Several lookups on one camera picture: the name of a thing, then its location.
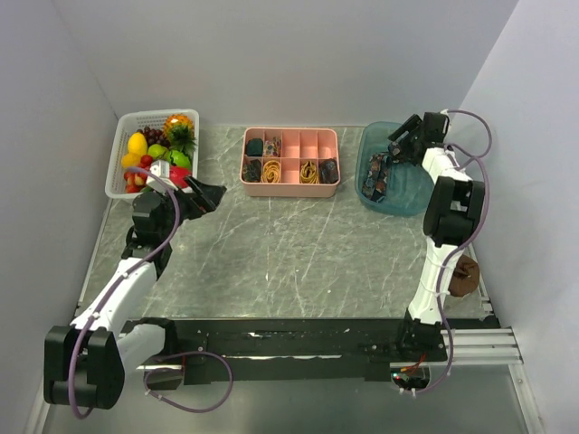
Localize dark purple grapes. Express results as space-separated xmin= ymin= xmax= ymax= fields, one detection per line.
xmin=137 ymin=127 xmax=170 ymax=147

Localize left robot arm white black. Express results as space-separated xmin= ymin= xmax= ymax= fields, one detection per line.
xmin=43 ymin=175 xmax=226 ymax=419

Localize purple cable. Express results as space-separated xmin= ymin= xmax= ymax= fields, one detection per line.
xmin=70 ymin=165 xmax=234 ymax=419
xmin=397 ymin=108 xmax=493 ymax=399

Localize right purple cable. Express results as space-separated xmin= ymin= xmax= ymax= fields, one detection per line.
xmin=397 ymin=108 xmax=493 ymax=399

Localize yellow lemon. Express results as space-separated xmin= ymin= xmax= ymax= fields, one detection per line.
xmin=121 ymin=153 xmax=141 ymax=170
xmin=127 ymin=132 xmax=148 ymax=157

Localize rolled yellow tie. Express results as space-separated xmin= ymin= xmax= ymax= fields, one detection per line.
xmin=261 ymin=160 xmax=281 ymax=184
xmin=299 ymin=160 xmax=319 ymax=184

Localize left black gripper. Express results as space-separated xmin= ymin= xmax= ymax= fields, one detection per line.
xmin=157 ymin=175 xmax=226 ymax=240

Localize red cherry bunch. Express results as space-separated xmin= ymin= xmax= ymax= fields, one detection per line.
xmin=123 ymin=155 xmax=153 ymax=193

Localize pink compartment organizer box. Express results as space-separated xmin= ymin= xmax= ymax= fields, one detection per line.
xmin=240 ymin=127 xmax=340 ymax=198

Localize rolled colourful dotted tie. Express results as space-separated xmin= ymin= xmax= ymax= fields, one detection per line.
xmin=263 ymin=137 xmax=282 ymax=157

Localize orange pineapple with leaves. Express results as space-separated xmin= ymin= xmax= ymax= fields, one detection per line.
xmin=163 ymin=114 xmax=196 ymax=154

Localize rolled dark patterned tie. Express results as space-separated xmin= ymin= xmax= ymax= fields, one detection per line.
xmin=242 ymin=159 xmax=262 ymax=183
xmin=318 ymin=158 xmax=339 ymax=184

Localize brown lidded white cup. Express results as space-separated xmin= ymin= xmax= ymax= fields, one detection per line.
xmin=449 ymin=255 xmax=480 ymax=297

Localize rolled yellow tie right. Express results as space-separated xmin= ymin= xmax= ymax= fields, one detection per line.
xmin=299 ymin=160 xmax=319 ymax=184

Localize rolled dark patterned tie right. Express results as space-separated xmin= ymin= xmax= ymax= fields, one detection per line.
xmin=318 ymin=158 xmax=339 ymax=184

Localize rolled dark patterned tie left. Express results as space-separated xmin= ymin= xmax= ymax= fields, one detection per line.
xmin=242 ymin=159 xmax=262 ymax=183

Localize rolled yellow tie left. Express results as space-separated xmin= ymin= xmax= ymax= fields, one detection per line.
xmin=261 ymin=160 xmax=281 ymax=184

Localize light green pear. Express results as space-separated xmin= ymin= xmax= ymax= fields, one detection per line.
xmin=147 ymin=144 xmax=168 ymax=160

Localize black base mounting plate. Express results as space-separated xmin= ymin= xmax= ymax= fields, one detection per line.
xmin=146 ymin=318 xmax=448 ymax=385

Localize teal translucent plastic tub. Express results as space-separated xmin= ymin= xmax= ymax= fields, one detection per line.
xmin=355 ymin=121 xmax=433 ymax=216

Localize white plastic fruit basket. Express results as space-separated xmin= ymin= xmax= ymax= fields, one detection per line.
xmin=105 ymin=108 xmax=199 ymax=202

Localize yellow lemon lower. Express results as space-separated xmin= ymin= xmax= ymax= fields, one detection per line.
xmin=121 ymin=153 xmax=141 ymax=170

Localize yellow lemon upper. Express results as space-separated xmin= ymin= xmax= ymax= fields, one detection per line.
xmin=127 ymin=132 xmax=148 ymax=157

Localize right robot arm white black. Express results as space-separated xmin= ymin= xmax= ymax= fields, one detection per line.
xmin=388 ymin=112 xmax=486 ymax=361

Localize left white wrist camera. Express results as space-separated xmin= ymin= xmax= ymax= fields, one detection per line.
xmin=146 ymin=160 xmax=176 ymax=193

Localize dark floral patterned necktie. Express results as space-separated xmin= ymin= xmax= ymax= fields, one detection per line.
xmin=361 ymin=152 xmax=394 ymax=203

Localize pink dragon fruit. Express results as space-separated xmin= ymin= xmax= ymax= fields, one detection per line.
xmin=168 ymin=165 xmax=192 ymax=189

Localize rolled dark green tie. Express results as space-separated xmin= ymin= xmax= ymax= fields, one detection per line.
xmin=245 ymin=137 xmax=263 ymax=157

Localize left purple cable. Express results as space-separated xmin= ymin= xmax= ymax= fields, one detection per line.
xmin=70 ymin=165 xmax=234 ymax=419

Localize aluminium rail frame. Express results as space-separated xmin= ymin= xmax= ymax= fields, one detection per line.
xmin=447 ymin=288 xmax=524 ymax=366

